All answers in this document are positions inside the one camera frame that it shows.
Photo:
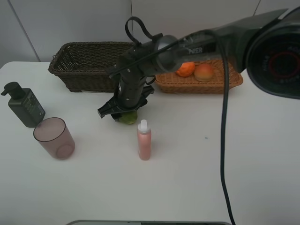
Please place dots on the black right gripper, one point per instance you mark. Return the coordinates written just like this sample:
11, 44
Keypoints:
130, 95

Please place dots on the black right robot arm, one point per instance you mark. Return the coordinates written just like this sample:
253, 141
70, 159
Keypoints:
267, 46

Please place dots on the light brown wicker basket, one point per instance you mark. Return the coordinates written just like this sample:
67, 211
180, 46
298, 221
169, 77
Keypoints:
172, 83

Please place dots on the pink spray bottle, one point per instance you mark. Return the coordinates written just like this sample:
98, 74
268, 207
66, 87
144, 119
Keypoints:
144, 140

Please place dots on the dark brown wicker basket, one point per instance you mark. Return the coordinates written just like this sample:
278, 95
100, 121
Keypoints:
81, 65

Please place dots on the orange tangerine fruit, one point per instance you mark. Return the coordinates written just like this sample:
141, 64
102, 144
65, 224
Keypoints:
186, 69

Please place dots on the translucent pink plastic cup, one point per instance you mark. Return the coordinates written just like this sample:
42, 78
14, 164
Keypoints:
54, 136

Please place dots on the red yellow peach fruit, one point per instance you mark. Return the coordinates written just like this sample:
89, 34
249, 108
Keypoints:
203, 73

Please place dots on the dark green pump bottle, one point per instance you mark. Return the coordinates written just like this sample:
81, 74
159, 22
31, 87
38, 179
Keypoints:
24, 104

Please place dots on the green mango fruit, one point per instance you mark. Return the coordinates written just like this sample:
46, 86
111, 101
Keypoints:
128, 117

